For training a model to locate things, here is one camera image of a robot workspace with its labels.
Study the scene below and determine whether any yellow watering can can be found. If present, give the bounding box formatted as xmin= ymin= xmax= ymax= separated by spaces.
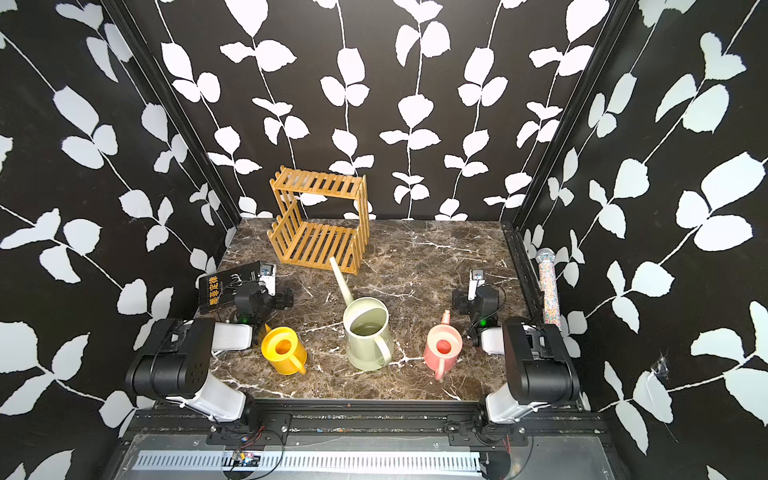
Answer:
xmin=261 ymin=326 xmax=308 ymax=375

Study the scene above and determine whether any wooden slatted shelf rack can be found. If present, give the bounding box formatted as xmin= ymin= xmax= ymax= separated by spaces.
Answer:
xmin=267 ymin=166 xmax=370 ymax=274

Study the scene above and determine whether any green watering can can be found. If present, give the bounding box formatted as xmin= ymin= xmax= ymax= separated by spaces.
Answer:
xmin=329 ymin=256 xmax=394 ymax=372

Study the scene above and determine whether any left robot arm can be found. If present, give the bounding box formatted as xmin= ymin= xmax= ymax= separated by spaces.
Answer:
xmin=125 ymin=283 xmax=294 ymax=429

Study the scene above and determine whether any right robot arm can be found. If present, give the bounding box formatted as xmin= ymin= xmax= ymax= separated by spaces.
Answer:
xmin=451 ymin=284 xmax=581 ymax=424

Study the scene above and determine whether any pink watering can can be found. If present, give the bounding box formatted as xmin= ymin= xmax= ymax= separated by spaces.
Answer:
xmin=423 ymin=310 xmax=464 ymax=381

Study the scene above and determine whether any sprinkle filled clear tube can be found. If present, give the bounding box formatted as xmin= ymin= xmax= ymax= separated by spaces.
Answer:
xmin=536 ymin=248 xmax=562 ymax=329

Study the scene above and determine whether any small circuit board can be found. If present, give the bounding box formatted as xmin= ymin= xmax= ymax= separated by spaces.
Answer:
xmin=223 ymin=451 xmax=261 ymax=471

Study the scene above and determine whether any white perforated strip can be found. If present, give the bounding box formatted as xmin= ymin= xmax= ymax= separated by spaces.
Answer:
xmin=128 ymin=450 xmax=483 ymax=475

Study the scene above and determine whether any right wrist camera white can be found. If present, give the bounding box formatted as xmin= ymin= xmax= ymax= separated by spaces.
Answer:
xmin=467 ymin=269 xmax=485 ymax=302

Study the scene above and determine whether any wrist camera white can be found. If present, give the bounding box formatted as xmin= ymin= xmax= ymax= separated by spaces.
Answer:
xmin=467 ymin=269 xmax=485 ymax=302
xmin=259 ymin=262 xmax=276 ymax=296

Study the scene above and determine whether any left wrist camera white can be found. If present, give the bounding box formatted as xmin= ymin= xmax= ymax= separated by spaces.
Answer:
xmin=259 ymin=262 xmax=276 ymax=296

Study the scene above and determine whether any black front rail frame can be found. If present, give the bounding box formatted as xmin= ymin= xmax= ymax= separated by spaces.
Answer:
xmin=105 ymin=399 xmax=628 ymax=479

